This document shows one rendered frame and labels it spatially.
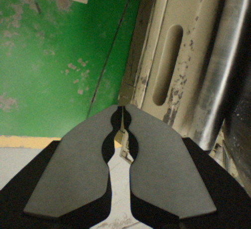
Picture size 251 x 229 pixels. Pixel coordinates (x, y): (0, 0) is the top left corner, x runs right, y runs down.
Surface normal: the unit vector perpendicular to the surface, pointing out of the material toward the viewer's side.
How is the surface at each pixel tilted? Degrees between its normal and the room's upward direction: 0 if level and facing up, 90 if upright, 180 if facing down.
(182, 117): 0
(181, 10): 90
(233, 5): 94
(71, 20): 0
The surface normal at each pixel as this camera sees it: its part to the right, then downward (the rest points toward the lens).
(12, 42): 0.63, 0.36
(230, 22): -0.70, 0.06
